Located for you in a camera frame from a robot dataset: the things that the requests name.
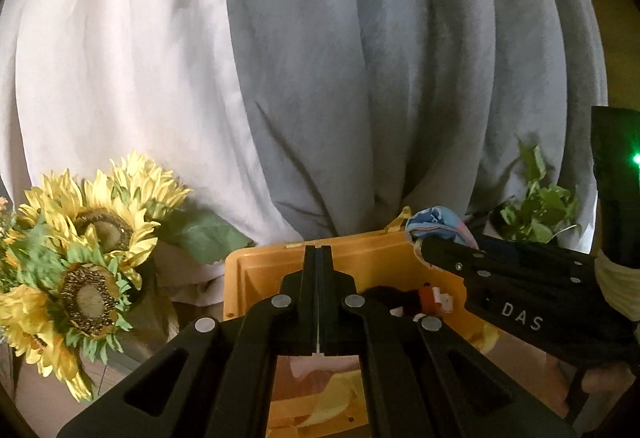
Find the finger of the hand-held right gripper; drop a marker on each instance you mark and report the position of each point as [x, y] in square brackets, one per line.
[450, 255]

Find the artificial sunflower bouquet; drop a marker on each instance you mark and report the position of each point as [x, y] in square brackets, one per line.
[90, 298]

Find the blue cloth item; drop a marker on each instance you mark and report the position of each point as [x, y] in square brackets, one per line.
[435, 218]

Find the grey curtain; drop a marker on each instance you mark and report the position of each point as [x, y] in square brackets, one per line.
[375, 68]

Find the green leafy plant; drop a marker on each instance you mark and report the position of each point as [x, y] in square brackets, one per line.
[540, 213]

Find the beige curtain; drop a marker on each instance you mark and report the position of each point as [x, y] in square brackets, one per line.
[125, 43]

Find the small orange white toy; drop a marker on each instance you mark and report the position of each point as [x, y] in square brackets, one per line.
[436, 300]

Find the glass vase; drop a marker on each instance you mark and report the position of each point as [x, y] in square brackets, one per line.
[150, 323]

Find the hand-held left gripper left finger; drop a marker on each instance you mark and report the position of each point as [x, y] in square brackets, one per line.
[311, 298]

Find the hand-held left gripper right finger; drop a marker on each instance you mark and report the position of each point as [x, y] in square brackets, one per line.
[325, 298]

